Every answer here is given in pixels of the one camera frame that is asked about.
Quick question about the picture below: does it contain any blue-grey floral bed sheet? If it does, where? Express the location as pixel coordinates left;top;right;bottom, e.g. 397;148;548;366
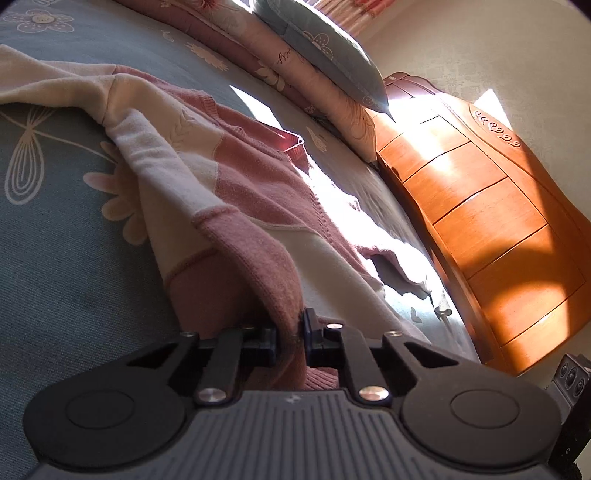
0;0;481;467

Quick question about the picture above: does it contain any wooden bed headboard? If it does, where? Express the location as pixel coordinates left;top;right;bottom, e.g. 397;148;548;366
374;71;591;377

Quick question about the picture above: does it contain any folded pink floral quilt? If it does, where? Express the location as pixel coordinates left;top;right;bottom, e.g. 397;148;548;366
115;0;379;163

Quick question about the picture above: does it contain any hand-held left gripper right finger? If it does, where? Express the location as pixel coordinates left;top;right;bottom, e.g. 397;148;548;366
300;308;467;408

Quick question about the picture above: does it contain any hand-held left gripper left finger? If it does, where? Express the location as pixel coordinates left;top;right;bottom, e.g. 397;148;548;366
124;323;280;407

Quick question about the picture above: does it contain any pink and cream knit sweater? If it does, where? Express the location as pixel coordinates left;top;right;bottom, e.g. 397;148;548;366
0;44;435;394

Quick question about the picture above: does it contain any blue-grey floral pillow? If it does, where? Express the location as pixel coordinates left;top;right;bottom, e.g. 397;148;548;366
252;0;394;121

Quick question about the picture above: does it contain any pink striped curtain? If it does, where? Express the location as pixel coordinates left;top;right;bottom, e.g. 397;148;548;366
305;0;386;37

